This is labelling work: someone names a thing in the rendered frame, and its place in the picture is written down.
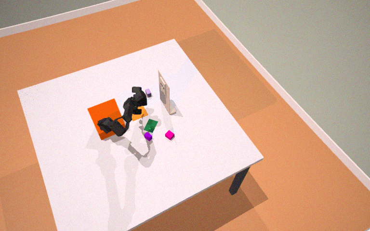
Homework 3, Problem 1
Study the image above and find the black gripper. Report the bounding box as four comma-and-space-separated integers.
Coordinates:
132, 87, 142, 115

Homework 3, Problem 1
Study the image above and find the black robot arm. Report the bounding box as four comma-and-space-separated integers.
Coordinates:
97, 90, 147, 137

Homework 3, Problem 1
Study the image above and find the magenta cube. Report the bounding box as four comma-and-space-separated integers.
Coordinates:
165, 131, 174, 140

